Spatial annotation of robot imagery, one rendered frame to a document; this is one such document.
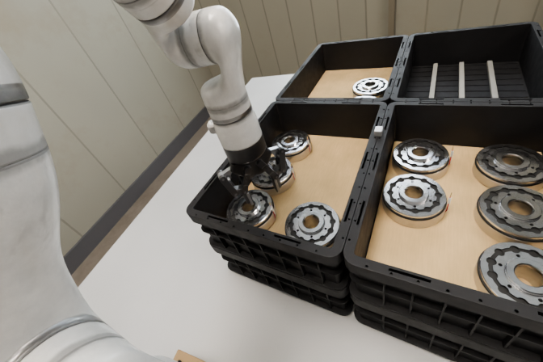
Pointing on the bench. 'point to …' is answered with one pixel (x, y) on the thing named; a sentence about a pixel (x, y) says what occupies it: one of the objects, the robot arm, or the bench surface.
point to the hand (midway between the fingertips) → (263, 191)
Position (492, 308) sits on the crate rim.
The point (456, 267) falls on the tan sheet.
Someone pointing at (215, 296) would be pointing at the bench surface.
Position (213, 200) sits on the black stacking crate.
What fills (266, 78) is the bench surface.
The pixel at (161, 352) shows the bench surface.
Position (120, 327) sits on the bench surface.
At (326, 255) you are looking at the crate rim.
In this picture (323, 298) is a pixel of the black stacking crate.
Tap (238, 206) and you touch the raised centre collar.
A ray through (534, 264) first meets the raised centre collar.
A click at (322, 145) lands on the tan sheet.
